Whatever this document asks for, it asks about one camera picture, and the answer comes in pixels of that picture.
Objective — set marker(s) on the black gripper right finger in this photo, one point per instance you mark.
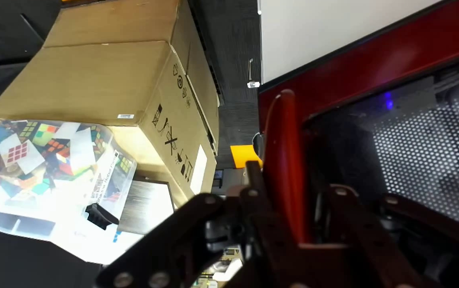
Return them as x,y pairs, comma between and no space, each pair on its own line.
362,241

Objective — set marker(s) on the small black plastic part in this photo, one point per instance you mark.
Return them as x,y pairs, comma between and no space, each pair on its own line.
101,217

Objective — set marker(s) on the colourful printed box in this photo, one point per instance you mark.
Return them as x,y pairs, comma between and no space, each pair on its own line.
42,177

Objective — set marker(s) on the brown cardboard box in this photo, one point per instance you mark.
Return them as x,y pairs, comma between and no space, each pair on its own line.
117,22
90,81

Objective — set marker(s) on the grey flat sheet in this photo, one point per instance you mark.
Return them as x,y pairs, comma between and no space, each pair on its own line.
146,206

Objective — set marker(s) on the yellow block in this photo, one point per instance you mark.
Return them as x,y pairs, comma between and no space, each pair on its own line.
245,154

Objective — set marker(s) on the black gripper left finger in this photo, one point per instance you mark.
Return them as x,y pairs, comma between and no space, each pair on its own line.
186,234

